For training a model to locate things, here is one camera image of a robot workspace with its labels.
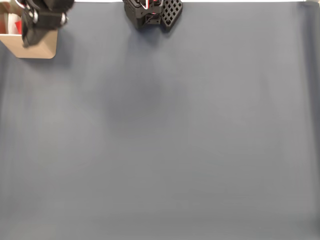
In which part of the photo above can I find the beige rounded box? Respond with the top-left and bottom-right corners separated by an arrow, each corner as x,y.
0,0 -> 59,60

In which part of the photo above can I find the dark grey table mat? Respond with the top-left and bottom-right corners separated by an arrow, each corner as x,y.
0,1 -> 320,240

